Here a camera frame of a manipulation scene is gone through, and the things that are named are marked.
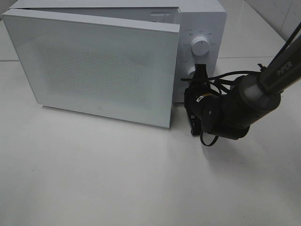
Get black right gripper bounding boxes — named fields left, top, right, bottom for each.
left=184, top=64, right=215, bottom=136

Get white timer knob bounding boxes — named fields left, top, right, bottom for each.
left=187, top=66, right=196, bottom=79

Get white microwave door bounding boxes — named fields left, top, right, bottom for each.
left=2, top=9, right=180, bottom=128

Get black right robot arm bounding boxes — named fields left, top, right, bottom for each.
left=182, top=25, right=301, bottom=146

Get upper white power knob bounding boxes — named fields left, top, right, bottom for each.
left=190, top=35, right=210, bottom=56

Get white microwave oven body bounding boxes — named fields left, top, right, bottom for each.
left=2, top=0, right=227, bottom=103

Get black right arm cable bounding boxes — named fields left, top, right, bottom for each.
left=180, top=72, right=247, bottom=146

